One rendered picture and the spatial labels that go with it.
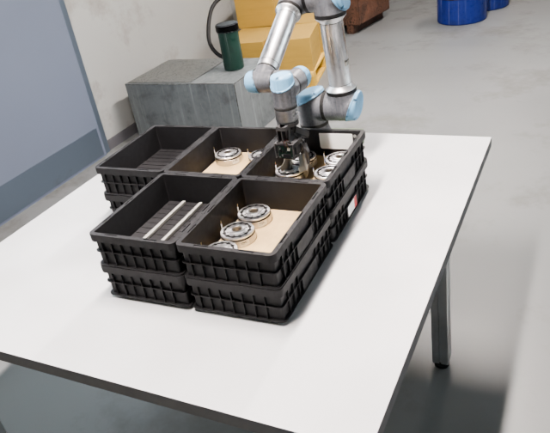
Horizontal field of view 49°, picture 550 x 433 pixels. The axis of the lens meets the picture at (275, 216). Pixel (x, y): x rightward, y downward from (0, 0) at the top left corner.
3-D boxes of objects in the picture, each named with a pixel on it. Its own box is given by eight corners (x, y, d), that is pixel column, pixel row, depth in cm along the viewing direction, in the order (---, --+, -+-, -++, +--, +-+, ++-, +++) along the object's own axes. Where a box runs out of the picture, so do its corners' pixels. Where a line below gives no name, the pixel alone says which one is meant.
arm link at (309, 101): (306, 114, 255) (301, 83, 248) (336, 114, 248) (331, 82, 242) (294, 126, 246) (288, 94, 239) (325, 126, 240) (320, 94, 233)
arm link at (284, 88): (297, 69, 192) (286, 78, 185) (302, 102, 197) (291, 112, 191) (276, 69, 195) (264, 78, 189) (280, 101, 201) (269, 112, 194)
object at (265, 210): (247, 204, 194) (247, 202, 193) (275, 206, 189) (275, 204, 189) (232, 220, 186) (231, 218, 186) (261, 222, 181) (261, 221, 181)
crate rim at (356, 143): (288, 133, 226) (287, 127, 225) (366, 135, 214) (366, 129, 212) (241, 183, 196) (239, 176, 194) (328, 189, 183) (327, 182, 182)
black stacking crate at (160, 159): (161, 151, 256) (154, 125, 250) (223, 154, 243) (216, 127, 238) (102, 197, 226) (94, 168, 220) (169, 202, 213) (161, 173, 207)
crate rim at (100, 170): (155, 130, 251) (154, 125, 250) (218, 131, 239) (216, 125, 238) (94, 173, 221) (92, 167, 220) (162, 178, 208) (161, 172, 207)
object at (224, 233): (232, 221, 185) (232, 219, 185) (260, 225, 180) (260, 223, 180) (213, 238, 178) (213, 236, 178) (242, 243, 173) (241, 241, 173)
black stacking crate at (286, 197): (246, 210, 200) (240, 179, 194) (331, 216, 188) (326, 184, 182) (183, 280, 170) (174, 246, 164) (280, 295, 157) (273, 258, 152)
